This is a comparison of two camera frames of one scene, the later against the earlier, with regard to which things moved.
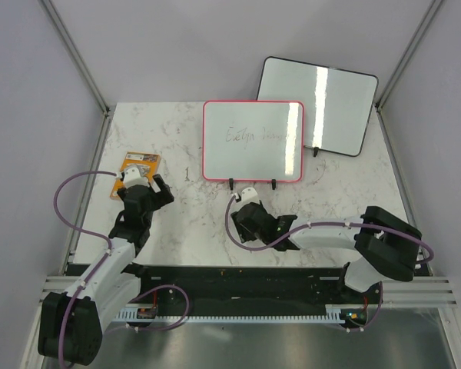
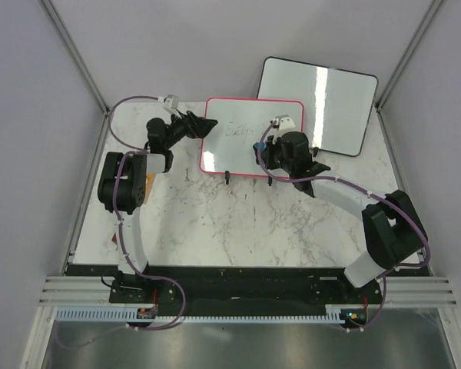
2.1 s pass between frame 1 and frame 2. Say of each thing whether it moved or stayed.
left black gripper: moved
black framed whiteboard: stayed
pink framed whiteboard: stayed
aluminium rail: stayed
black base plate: stayed
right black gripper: moved
